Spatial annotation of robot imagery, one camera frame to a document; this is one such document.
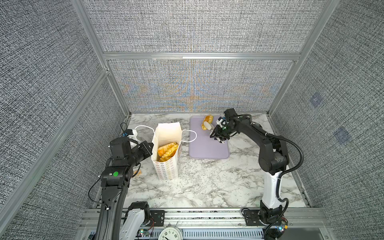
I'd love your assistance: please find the striped twisted bread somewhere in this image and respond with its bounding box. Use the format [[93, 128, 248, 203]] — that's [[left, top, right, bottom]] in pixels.
[[158, 142, 179, 162]]

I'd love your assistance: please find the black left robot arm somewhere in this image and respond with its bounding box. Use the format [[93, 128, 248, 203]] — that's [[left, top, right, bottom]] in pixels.
[[93, 137, 154, 240]]

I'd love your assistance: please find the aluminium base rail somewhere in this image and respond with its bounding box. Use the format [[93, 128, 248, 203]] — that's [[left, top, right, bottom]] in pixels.
[[74, 207, 331, 240]]

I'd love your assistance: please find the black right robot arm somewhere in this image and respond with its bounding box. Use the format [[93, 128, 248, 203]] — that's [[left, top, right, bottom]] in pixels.
[[202, 109, 304, 229]]

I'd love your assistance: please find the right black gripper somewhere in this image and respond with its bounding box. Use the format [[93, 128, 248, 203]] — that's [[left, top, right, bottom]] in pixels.
[[209, 125, 236, 141]]

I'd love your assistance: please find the white patterned paper bag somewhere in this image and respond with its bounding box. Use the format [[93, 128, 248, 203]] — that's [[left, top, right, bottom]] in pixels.
[[135, 122, 198, 181]]

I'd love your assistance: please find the lilac plastic tray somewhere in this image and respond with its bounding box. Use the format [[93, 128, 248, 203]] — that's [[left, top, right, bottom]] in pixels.
[[189, 116, 230, 160]]

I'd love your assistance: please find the long glazed bread stick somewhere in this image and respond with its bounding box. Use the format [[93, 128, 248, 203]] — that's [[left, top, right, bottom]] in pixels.
[[202, 115, 214, 131]]

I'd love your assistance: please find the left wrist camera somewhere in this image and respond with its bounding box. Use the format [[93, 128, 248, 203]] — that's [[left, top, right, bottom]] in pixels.
[[109, 129, 139, 159]]

